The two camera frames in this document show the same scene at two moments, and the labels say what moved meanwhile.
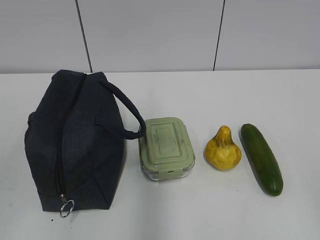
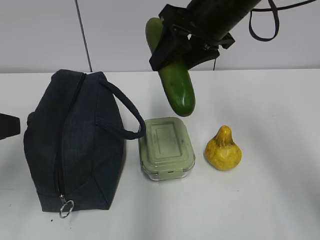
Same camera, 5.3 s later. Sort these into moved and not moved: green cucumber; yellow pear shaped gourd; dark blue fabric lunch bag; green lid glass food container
Moved: green cucumber
Not moved: green lid glass food container; yellow pear shaped gourd; dark blue fabric lunch bag
